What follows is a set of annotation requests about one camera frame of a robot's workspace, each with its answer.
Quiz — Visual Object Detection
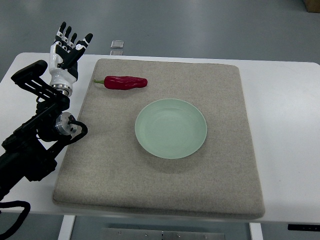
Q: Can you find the cardboard box corner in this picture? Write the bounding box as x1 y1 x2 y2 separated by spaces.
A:
303 0 320 13

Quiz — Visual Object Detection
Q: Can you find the beige felt mat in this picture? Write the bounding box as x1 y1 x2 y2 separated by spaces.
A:
52 59 265 219

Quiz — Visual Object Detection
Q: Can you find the red pepper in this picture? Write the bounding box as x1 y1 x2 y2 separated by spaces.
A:
93 76 148 90

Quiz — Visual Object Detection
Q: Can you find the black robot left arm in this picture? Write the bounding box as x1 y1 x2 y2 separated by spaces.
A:
0 60 88 199

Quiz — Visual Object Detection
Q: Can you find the light green plate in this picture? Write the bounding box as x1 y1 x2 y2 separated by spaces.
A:
134 98 208 160

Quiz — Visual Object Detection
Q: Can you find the black cable loop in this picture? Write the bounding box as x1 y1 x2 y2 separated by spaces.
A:
0 200 32 240

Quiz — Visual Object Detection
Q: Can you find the white table left leg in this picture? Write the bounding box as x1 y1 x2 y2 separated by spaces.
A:
58 215 76 240

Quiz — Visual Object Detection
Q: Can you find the white table leg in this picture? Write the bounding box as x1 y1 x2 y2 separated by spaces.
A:
249 222 264 240
58 215 76 240

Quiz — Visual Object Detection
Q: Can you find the black table control panel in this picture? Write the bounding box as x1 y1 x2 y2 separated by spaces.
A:
287 224 320 232

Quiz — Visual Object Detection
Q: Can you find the white table right leg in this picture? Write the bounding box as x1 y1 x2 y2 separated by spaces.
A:
249 222 264 240

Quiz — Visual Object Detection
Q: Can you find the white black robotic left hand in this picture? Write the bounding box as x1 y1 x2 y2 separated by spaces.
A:
48 22 93 96

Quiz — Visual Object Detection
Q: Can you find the clear square floor plate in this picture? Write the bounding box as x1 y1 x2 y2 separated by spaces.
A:
110 40 124 49

